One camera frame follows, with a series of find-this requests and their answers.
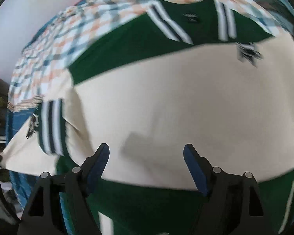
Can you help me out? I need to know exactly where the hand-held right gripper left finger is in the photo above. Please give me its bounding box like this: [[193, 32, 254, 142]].
[[17, 143, 110, 235]]

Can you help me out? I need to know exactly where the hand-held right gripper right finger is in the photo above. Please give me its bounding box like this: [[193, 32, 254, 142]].
[[183, 144, 277, 235]]

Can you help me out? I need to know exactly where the green and cream varsity jacket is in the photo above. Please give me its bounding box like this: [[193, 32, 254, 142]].
[[0, 0, 294, 235]]

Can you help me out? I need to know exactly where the plaid and blue striped bedsheet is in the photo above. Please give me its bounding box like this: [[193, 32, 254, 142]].
[[5, 0, 294, 235]]

